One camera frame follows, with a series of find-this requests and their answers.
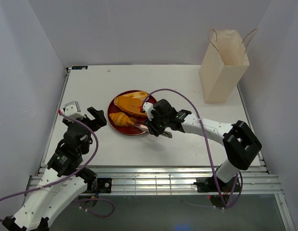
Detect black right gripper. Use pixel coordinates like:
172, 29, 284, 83
144, 110, 168, 137

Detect metal serving tongs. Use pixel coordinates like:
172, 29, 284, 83
127, 122, 173, 139

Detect striped orange croissant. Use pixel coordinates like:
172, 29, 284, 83
109, 112, 134, 127

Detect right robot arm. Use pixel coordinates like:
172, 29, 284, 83
107, 96, 262, 192

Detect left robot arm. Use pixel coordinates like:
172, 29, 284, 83
1, 102, 107, 231

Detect flat orange bread slice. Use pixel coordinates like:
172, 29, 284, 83
114, 96, 147, 117

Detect long white baguette bread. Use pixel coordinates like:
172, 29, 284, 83
122, 91, 149, 101

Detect cream paper bag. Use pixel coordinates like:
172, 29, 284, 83
199, 29, 258, 103

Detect dark red round plate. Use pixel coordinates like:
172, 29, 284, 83
107, 90, 147, 136

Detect black label sticker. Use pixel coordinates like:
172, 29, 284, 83
71, 65, 88, 70

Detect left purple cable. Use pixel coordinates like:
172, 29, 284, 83
0, 113, 115, 222

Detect purple cable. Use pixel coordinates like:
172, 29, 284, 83
142, 88, 244, 210
0, 113, 115, 222

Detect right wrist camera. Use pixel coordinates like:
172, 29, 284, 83
142, 102, 154, 121

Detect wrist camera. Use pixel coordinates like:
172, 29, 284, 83
142, 102, 154, 121
58, 101, 84, 119

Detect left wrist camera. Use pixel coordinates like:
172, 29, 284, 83
58, 101, 84, 119

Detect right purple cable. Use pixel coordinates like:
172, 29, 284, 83
142, 88, 244, 210

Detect aluminium table frame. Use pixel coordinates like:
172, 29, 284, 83
24, 66, 296, 231

